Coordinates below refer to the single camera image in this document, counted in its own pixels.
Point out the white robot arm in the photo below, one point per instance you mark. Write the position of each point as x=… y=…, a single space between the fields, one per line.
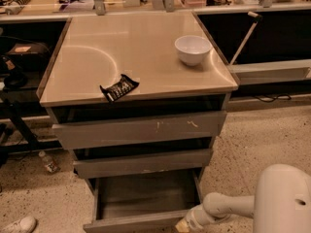
x=281 y=204

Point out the black bag with label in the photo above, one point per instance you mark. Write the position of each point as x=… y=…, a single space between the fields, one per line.
x=30 y=57

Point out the plastic water bottle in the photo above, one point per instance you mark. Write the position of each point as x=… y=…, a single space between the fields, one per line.
x=48 y=162

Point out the grey drawer cabinet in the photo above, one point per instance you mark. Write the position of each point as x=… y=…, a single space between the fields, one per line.
x=97 y=50

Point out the white bowl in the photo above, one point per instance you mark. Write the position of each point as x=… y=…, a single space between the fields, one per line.
x=191 y=50

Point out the black snack packet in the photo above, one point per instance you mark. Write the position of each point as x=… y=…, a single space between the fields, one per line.
x=119 y=89

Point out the grey drawer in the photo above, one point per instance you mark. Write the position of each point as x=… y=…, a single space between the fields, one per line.
x=138 y=130
x=143 y=202
x=142 y=164

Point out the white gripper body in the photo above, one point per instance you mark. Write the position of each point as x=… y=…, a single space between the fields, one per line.
x=193 y=217

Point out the white sneaker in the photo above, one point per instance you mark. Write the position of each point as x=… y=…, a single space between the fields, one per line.
x=24 y=225

